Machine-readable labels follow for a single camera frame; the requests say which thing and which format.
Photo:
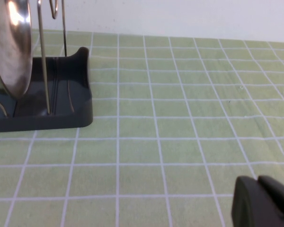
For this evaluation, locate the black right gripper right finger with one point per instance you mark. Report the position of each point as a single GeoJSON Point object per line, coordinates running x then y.
{"type": "Point", "coordinates": [281, 196]}

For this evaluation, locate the green checked tablecloth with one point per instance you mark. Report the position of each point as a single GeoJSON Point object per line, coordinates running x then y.
{"type": "Point", "coordinates": [156, 142]}

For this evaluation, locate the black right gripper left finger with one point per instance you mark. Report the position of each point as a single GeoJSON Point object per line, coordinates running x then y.
{"type": "Point", "coordinates": [251, 205]}

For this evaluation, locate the steel pot lid black knob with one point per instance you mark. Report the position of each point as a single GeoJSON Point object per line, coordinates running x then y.
{"type": "Point", "coordinates": [11, 54]}

